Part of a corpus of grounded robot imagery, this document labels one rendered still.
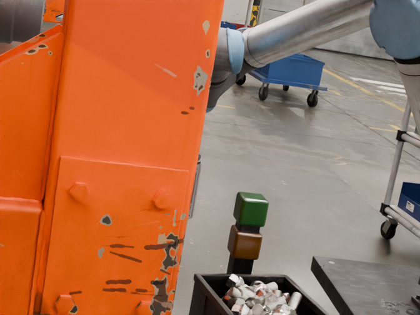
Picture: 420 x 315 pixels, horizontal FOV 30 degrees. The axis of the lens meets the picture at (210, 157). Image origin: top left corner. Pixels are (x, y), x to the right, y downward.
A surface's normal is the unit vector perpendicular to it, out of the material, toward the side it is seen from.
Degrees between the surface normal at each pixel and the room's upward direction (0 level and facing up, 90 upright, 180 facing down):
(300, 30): 108
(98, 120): 90
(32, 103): 90
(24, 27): 124
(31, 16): 101
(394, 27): 114
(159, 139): 90
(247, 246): 90
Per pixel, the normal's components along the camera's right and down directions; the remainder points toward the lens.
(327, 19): -0.68, 0.38
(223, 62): 0.11, 0.66
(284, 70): 0.21, 0.25
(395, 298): 0.17, -0.96
